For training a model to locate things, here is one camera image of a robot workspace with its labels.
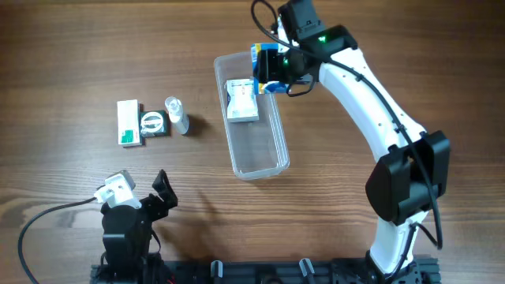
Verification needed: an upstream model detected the blue cough drops box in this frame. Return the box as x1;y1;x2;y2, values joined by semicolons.
251;43;289;95

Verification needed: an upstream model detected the white plaster box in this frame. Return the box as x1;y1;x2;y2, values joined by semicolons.
226;79;259;122

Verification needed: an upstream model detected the white spray bottle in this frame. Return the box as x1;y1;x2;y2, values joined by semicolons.
165;96;189;135

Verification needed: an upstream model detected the clear plastic container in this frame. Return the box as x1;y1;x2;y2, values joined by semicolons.
214;52;290;180

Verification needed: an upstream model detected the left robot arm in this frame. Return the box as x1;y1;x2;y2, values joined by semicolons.
94;170;178;283

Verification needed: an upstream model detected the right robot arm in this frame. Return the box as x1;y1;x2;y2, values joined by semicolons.
253;1;451;283

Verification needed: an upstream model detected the dark green tape box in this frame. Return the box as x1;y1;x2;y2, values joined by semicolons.
140;110;169;138

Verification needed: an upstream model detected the white and green box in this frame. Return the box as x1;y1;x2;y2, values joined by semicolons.
117;99;143;148

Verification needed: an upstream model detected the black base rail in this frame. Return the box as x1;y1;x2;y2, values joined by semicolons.
90;256;442;284

